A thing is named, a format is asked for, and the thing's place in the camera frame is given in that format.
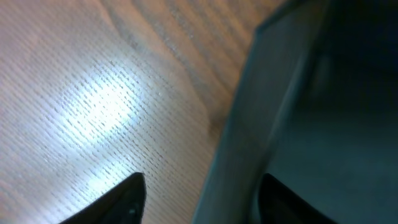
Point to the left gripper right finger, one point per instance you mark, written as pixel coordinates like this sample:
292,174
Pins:
279,205

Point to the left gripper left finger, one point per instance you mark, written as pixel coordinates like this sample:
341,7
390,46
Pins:
123,204

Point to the black gift box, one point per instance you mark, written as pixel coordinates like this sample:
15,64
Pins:
316,107

